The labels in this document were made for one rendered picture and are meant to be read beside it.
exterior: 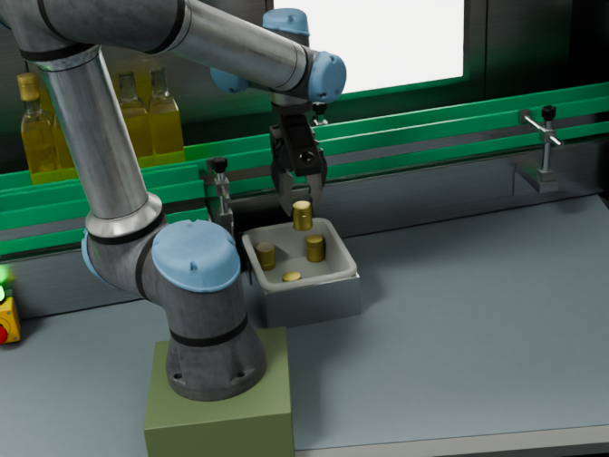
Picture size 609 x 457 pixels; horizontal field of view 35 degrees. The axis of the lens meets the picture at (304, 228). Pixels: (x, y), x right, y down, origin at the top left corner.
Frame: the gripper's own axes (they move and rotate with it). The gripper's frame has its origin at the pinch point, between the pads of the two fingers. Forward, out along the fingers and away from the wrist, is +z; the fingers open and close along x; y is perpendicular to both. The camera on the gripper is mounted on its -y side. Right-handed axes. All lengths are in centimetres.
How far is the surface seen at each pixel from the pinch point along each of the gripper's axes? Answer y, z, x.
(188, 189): 8.3, -3.5, 19.0
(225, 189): 4.8, -4.0, 12.8
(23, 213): 7.7, -4.0, 48.3
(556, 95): 27, -3, -62
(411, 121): 26.2, -2.5, -29.3
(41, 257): 5.9, 4.4, 46.7
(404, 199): 16.8, 10.1, -24.5
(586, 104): 19, -3, -65
